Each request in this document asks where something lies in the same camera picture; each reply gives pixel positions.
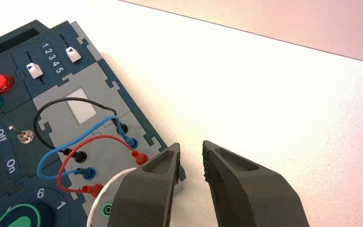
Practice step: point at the blue grey task board box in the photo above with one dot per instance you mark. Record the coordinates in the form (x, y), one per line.
(106, 81)

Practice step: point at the white slider knob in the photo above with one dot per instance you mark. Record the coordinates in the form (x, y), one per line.
(73, 54)
(35, 70)

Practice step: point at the green banana socket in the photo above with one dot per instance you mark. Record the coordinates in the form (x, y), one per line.
(107, 209)

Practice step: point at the green rotary knob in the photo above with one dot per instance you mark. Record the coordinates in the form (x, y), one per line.
(18, 217)

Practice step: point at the red push button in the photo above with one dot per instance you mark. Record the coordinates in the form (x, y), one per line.
(1, 84)

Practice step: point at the metal toggle switch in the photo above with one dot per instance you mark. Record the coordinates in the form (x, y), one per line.
(25, 136)

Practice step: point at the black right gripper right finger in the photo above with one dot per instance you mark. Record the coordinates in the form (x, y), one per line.
(247, 197)

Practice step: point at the small white display window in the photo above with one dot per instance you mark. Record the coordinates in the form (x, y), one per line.
(81, 106)

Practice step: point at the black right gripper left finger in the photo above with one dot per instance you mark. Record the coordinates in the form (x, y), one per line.
(144, 197)

